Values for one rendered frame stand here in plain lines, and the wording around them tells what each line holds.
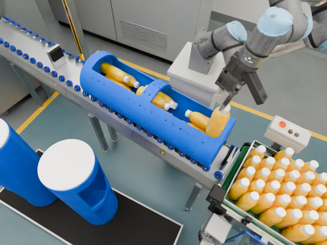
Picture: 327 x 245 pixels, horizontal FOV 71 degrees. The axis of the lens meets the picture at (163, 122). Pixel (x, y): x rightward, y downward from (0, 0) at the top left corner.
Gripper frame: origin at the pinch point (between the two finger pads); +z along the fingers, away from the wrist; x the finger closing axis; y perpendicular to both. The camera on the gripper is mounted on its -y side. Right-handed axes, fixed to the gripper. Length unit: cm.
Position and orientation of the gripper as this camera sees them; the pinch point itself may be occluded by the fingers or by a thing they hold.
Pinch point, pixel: (225, 106)
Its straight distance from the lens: 88.2
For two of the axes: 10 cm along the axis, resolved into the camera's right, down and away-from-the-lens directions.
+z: -2.3, 5.6, 8.0
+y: -7.8, -5.9, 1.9
